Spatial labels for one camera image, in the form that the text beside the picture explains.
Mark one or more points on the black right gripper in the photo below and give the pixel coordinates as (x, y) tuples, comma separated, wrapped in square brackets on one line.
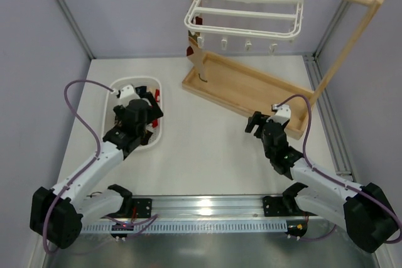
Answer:
[(262, 122)]

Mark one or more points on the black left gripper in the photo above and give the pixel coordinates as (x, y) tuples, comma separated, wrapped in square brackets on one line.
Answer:
[(151, 103)]

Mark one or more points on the navy sock beige red toe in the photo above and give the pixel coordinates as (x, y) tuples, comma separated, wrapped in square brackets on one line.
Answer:
[(155, 92)]

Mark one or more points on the brown argyle sock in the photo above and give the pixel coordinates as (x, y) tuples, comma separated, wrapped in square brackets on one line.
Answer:
[(117, 121)]

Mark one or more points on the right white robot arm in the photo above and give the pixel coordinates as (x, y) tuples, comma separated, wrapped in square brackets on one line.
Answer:
[(363, 211)]

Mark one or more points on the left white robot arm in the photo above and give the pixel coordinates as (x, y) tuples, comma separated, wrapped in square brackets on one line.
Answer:
[(60, 213)]

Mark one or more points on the white plastic clip hanger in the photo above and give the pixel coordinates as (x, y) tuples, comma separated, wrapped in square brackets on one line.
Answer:
[(276, 21)]

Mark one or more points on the white perforated plastic basket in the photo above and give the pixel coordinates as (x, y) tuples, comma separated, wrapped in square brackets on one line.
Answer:
[(111, 102)]

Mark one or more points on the wooden rack with tray base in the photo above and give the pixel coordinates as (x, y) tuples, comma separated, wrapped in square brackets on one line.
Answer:
[(244, 90)]

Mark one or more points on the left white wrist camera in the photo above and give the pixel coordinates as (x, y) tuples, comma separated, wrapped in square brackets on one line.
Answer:
[(127, 92)]

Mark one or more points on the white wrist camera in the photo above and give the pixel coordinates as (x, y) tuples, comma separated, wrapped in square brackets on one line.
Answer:
[(281, 114), (127, 92)]

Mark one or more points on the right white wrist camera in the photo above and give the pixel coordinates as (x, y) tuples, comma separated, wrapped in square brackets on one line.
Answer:
[(281, 114)]

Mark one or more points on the aluminium mounting rail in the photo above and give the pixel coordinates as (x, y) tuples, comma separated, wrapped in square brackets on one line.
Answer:
[(204, 206)]

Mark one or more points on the slotted grey cable duct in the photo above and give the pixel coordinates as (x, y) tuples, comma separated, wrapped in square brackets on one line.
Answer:
[(190, 226)]

